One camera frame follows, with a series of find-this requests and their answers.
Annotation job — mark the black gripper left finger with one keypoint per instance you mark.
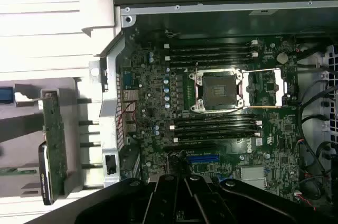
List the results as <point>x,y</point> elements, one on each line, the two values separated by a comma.
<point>163,203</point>

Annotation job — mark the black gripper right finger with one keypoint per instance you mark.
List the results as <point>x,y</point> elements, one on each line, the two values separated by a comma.
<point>200,203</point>

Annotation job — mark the blue expansion slot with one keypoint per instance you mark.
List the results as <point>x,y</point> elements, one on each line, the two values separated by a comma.
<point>203,158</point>

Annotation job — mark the long black expansion slot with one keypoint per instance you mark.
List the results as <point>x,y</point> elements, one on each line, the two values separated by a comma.
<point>190,148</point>

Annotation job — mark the silver chipset heatsink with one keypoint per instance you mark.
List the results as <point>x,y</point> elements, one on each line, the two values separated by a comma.
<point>252,177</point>

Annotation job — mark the RAM slot with white latches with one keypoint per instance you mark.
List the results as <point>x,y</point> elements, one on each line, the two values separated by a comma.
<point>211,137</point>
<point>211,44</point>
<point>211,56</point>
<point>211,125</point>

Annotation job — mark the silver rear port connector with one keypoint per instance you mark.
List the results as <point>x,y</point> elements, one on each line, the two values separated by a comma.
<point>131,119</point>
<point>130,107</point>
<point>132,128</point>
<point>130,96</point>

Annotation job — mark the green motherboard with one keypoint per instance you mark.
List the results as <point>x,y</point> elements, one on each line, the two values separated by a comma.
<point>277,129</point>

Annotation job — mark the open grey PC case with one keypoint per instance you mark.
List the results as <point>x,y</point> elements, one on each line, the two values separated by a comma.
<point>111,102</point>

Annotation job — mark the CPU socket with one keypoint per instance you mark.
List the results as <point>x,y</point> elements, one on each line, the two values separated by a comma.
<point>217,89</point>

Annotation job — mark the blue rear port connector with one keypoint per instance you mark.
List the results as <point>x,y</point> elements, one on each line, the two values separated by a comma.
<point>128,80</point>

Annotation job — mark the metal socket cover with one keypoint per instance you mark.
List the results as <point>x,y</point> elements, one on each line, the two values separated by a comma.
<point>280,89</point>

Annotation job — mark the green RAM stick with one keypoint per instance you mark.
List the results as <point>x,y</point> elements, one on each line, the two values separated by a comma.
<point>18,172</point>

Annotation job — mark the grey parts rack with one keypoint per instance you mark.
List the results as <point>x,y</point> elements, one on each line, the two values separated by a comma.
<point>16,152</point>

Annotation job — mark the metal disk bay cage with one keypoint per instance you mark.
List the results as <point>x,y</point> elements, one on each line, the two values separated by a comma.
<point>311,86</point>

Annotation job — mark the silver coin cell battery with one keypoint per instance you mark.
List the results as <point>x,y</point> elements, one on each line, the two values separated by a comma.
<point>282,57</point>

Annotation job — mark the hard disk with blue bracket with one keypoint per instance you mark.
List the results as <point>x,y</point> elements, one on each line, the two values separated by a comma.
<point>5,95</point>

